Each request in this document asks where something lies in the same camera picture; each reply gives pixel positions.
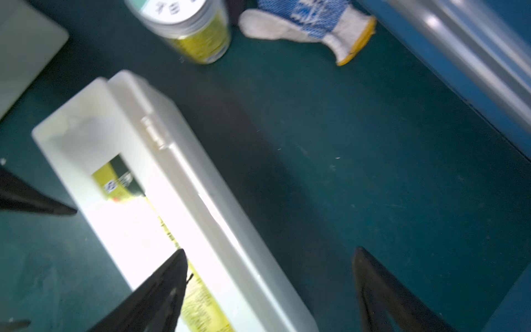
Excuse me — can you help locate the small green label can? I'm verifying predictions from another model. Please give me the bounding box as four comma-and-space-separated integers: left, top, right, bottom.
125, 0, 231, 64

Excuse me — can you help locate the aluminium back frame rail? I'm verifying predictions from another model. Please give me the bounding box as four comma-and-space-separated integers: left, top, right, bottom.
361, 1, 530, 157

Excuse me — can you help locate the blue white knit glove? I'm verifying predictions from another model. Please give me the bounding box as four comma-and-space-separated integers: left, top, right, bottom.
239, 0, 377, 66

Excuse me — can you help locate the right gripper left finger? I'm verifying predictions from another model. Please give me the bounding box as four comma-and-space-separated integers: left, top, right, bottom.
89, 249, 188, 331

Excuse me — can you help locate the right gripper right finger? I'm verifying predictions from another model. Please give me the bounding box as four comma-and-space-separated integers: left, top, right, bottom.
353, 247, 455, 331

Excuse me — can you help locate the white dispenser lid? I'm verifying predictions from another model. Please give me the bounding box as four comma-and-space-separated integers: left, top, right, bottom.
1, 1, 69, 116
32, 70, 317, 331

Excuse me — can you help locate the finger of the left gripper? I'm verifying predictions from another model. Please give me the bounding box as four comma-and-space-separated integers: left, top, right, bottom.
1, 166, 77, 216

